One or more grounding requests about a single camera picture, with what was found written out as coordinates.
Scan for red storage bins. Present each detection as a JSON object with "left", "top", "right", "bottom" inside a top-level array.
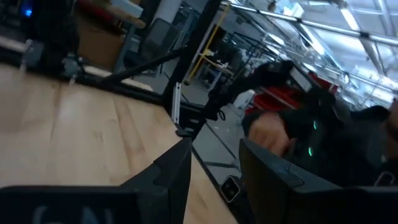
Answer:
[{"left": 245, "top": 73, "right": 338, "bottom": 116}]

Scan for brown cardboard box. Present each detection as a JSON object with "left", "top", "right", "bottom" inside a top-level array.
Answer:
[{"left": 76, "top": 18, "right": 126, "bottom": 71}]

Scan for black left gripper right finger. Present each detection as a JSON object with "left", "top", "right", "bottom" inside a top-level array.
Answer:
[{"left": 239, "top": 138, "right": 398, "bottom": 224}]

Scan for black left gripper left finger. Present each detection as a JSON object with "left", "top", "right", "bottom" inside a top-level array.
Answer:
[{"left": 0, "top": 138, "right": 192, "bottom": 224}]

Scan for white light bar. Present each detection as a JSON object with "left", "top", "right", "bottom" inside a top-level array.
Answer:
[{"left": 172, "top": 82, "right": 182, "bottom": 125}]

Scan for black metal table frame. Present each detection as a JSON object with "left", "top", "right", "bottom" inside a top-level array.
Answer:
[{"left": 0, "top": 0, "right": 237, "bottom": 141}]

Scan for small black camera box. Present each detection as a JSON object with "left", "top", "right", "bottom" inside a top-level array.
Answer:
[{"left": 219, "top": 175, "right": 242, "bottom": 203}]

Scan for person's hand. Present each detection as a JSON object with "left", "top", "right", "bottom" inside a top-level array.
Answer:
[{"left": 248, "top": 111, "right": 298, "bottom": 156}]

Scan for grey mesh chair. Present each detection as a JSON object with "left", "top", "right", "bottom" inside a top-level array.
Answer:
[{"left": 138, "top": 17, "right": 184, "bottom": 75}]

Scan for person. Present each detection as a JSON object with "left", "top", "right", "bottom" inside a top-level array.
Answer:
[{"left": 242, "top": 98, "right": 398, "bottom": 187}]

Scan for yellow pole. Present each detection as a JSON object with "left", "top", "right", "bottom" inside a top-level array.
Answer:
[{"left": 185, "top": 2, "right": 231, "bottom": 85}]

